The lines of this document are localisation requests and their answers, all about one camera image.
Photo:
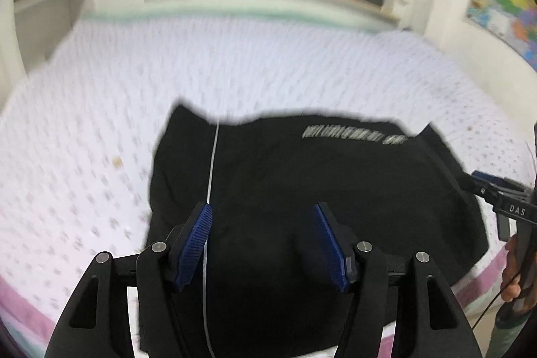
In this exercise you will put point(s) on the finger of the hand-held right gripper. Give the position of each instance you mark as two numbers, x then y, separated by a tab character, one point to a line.
486	177

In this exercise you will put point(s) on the colourful wall map poster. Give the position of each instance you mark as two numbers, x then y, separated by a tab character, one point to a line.
507	1

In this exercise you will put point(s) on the black jacket with reflective stripes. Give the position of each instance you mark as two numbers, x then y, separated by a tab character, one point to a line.
293	182

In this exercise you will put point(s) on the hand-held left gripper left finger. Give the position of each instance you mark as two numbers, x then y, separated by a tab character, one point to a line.
195	244

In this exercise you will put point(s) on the bed with white patterned sheet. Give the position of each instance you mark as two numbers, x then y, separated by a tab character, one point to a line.
105	89

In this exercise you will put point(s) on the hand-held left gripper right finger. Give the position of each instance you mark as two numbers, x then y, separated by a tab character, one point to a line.
329	244

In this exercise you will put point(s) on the person's right hand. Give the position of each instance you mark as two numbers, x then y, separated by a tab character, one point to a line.
509	278

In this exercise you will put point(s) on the person's grey pants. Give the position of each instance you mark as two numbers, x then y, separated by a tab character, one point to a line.
503	337

